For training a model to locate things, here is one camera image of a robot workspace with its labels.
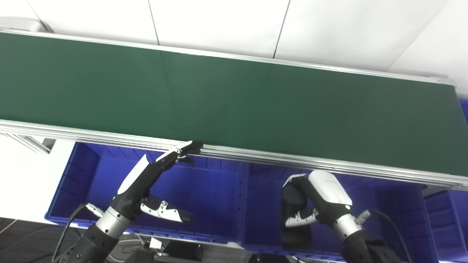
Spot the blue plastic bin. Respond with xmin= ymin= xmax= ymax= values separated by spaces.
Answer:
xmin=45 ymin=142 xmax=246 ymax=244
xmin=241 ymin=163 xmax=437 ymax=263
xmin=424 ymin=98 xmax=468 ymax=262

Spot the green conveyor belt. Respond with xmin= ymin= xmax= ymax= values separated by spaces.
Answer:
xmin=0 ymin=28 xmax=468 ymax=191
xmin=0 ymin=32 xmax=468 ymax=176

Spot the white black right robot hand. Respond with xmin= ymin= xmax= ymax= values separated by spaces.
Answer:
xmin=282 ymin=169 xmax=354 ymax=229

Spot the black box device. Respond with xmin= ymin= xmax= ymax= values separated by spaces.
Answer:
xmin=124 ymin=241 xmax=203 ymax=263

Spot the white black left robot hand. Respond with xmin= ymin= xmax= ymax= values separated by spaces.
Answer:
xmin=112 ymin=141 xmax=204 ymax=224

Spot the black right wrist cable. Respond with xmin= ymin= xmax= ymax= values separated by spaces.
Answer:
xmin=354 ymin=209 xmax=414 ymax=263

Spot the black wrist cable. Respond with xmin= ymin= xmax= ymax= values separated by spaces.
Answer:
xmin=51 ymin=202 xmax=103 ymax=263
xmin=354 ymin=209 xmax=414 ymax=263

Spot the grey conveyor end cover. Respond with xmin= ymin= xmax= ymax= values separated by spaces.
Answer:
xmin=0 ymin=16 xmax=49 ymax=33

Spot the aluminium conveyor leg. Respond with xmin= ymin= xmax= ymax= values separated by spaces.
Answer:
xmin=0 ymin=132 xmax=56 ymax=154
xmin=420 ymin=184 xmax=452 ymax=198

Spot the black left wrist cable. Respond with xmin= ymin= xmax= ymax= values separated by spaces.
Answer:
xmin=51 ymin=202 xmax=103 ymax=263

